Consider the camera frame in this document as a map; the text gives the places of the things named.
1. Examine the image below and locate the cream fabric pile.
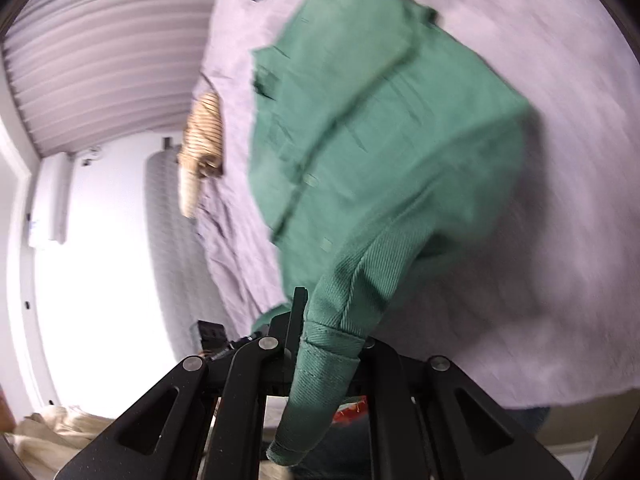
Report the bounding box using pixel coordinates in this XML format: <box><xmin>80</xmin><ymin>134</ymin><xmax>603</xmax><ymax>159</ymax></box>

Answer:
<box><xmin>7</xmin><ymin>405</ymin><xmax>121</xmax><ymax>480</ymax></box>

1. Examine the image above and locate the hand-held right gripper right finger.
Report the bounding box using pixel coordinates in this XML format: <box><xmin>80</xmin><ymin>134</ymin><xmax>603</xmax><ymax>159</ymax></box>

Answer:
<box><xmin>345</xmin><ymin>336</ymin><xmax>576</xmax><ymax>480</ymax></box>

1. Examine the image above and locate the red box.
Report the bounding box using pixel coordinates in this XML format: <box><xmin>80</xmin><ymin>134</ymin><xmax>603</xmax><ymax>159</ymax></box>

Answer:
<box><xmin>334</xmin><ymin>397</ymin><xmax>369</xmax><ymax>424</ymax></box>

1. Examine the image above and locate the tan striped garment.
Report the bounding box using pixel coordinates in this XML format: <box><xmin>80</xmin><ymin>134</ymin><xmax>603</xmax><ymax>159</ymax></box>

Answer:
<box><xmin>180</xmin><ymin>89</ymin><xmax>226</xmax><ymax>181</ymax></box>

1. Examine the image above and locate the white wall unit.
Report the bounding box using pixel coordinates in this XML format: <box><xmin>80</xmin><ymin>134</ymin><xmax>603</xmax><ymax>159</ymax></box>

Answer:
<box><xmin>27</xmin><ymin>152</ymin><xmax>76</xmax><ymax>248</ymax></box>

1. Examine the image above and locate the white pleated curtain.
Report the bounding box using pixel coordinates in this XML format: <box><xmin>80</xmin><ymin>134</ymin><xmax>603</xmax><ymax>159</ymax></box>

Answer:
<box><xmin>2</xmin><ymin>0</ymin><xmax>226</xmax><ymax>158</ymax></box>

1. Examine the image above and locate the grey quilted headboard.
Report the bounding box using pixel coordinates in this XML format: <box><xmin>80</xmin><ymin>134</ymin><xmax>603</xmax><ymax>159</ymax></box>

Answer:
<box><xmin>144</xmin><ymin>152</ymin><xmax>241</xmax><ymax>361</ymax></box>

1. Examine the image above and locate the cream knitted cloth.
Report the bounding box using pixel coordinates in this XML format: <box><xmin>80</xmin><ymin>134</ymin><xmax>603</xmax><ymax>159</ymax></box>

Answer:
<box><xmin>179</xmin><ymin>167</ymin><xmax>203</xmax><ymax>220</ymax></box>

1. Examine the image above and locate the purple plush blanket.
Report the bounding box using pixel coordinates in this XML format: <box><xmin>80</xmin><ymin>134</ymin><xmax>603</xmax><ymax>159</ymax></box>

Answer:
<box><xmin>192</xmin><ymin>0</ymin><xmax>640</xmax><ymax>408</ymax></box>

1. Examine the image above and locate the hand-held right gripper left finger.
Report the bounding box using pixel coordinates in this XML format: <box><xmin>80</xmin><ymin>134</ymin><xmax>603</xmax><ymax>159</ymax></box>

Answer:
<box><xmin>55</xmin><ymin>287</ymin><xmax>307</xmax><ymax>480</ymax></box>

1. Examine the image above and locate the green work jacket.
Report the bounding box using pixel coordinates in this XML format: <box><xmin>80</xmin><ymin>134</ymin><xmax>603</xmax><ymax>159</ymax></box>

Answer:
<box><xmin>247</xmin><ymin>0</ymin><xmax>533</xmax><ymax>468</ymax></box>

